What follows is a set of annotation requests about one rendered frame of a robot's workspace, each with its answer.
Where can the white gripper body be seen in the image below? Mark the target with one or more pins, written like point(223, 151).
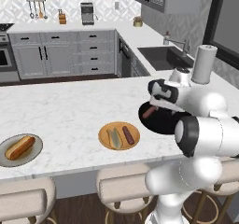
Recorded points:
point(165, 103)

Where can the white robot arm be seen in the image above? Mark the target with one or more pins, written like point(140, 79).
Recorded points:
point(199, 140)

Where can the dark brown sausage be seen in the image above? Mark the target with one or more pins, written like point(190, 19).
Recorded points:
point(128, 135)

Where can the pale split bun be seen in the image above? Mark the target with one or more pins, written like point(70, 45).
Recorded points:
point(115, 138)

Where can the orange round plate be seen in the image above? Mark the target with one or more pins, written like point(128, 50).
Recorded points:
point(105, 139)

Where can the grey round plate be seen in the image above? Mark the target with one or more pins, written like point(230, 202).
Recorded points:
point(35, 148)

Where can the reddish brown sausage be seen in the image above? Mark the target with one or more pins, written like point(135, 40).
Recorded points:
point(26, 143)

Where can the golden brown bun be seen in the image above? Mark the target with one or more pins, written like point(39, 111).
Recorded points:
point(17, 151)

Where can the grey cupboards under sink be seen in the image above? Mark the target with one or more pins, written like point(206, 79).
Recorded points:
point(139, 67)

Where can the dark sink basin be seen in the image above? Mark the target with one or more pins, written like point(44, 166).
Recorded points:
point(161, 57)

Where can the white paper towel roll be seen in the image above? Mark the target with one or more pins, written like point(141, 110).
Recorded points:
point(203, 62)

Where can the black dishwasher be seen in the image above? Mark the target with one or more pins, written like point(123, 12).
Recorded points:
point(125, 59)

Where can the grey metal tap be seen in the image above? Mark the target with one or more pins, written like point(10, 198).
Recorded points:
point(183, 45)

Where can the grey soap dispenser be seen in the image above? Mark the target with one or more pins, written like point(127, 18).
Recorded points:
point(166, 38)

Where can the gold round jar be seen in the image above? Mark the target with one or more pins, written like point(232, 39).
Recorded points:
point(138, 21)

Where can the beige cushioned stool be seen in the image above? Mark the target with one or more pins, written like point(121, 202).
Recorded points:
point(121, 184)
point(25, 196)
point(228, 178)

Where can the grey base cupboard run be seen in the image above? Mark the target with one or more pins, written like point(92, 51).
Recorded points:
point(68, 53)

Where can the steel coffee machine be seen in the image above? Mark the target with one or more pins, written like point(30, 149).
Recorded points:
point(87, 13)

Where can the wooden knife block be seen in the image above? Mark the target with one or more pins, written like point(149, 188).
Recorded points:
point(62, 17)

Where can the steel oven with hob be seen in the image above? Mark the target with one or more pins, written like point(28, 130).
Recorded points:
point(6, 56)

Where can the black window frame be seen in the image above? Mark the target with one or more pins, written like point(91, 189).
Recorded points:
point(214, 22)

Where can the white wall socket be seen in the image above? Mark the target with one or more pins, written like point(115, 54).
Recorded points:
point(117, 5)

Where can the rail with hanging tools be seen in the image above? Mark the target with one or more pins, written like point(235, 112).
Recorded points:
point(35, 1)

